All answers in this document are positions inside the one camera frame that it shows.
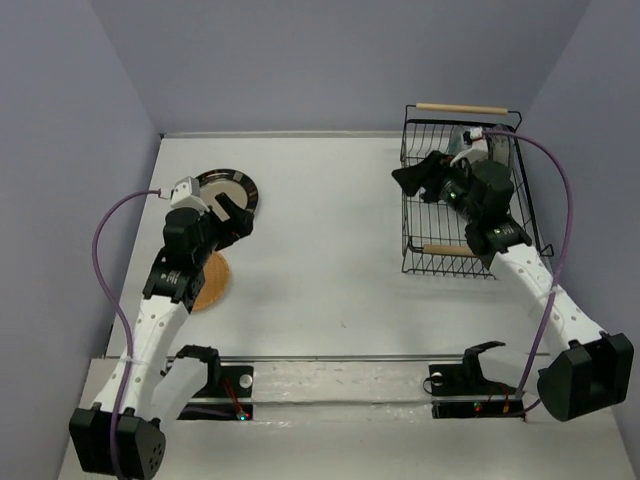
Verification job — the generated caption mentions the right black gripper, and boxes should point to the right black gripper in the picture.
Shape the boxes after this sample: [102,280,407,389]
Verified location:
[393,149,483,223]

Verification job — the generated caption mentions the teal plate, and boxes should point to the teal plate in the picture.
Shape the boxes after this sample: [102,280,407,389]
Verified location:
[445,125,467,156]

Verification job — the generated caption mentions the black rimmed plate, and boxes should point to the black rimmed plate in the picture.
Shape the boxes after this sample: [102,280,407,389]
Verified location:
[484,135,511,166]
[197,169,259,220]

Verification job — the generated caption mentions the blue floral plate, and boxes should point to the blue floral plate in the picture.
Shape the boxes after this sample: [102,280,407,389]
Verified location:
[490,134,514,168]

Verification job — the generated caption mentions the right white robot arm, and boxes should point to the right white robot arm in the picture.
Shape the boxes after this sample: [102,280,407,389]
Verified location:
[392,151,634,421]

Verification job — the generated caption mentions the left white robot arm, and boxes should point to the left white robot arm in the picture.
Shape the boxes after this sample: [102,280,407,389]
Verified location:
[69,192,254,479]

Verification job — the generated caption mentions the orange woven coaster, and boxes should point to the orange woven coaster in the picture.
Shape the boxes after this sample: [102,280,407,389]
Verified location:
[192,252,231,312]

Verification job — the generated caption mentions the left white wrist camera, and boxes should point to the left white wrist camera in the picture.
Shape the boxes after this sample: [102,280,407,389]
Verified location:
[159,176,209,213]

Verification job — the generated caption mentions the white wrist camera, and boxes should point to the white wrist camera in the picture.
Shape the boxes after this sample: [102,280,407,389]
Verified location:
[450,127,488,166]
[159,176,209,213]

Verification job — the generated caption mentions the black wire dish rack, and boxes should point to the black wire dish rack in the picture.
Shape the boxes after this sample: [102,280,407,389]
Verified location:
[400,105,554,278]

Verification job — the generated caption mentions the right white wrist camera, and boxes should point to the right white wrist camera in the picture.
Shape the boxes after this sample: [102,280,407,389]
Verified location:
[450,127,488,166]

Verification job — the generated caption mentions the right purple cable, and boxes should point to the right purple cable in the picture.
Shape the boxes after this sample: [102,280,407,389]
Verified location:
[482,128,573,401]

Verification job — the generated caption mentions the purple cable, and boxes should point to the purple cable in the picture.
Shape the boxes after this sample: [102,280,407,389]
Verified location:
[91,189,169,479]
[482,128,573,401]

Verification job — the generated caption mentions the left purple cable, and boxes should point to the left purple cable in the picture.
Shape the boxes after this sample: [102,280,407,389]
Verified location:
[91,189,169,479]

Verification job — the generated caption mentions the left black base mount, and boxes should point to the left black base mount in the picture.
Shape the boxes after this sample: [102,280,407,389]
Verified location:
[178,365,254,422]

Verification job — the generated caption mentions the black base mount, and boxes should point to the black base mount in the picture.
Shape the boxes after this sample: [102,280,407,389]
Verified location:
[178,365,254,422]
[422,341,526,420]

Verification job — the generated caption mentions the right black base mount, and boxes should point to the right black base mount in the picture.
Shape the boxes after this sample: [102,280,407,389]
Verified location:
[422,341,526,420]

